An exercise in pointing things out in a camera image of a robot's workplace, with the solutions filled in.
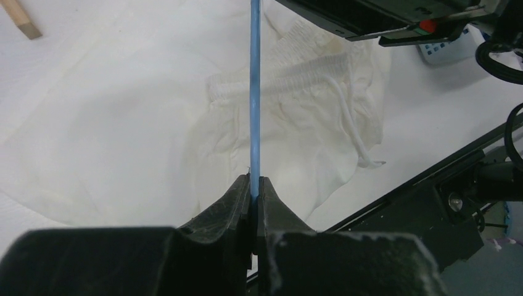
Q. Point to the clear plastic basket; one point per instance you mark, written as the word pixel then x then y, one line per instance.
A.
pixel 454 51

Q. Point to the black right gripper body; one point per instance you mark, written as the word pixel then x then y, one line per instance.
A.
pixel 397 22

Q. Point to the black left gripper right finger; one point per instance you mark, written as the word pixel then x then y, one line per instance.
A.
pixel 293 259

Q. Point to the wooden clothes rack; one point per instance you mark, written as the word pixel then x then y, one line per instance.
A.
pixel 21 19

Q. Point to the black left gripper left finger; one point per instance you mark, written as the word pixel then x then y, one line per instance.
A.
pixel 209 255

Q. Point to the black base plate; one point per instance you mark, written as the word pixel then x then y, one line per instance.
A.
pixel 444 205

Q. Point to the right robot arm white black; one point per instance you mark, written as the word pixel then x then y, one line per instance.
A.
pixel 429 112

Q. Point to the white shorts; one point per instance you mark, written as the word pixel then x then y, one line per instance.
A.
pixel 147 120

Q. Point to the lilac hanger of white shorts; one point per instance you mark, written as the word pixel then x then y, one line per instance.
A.
pixel 254 98

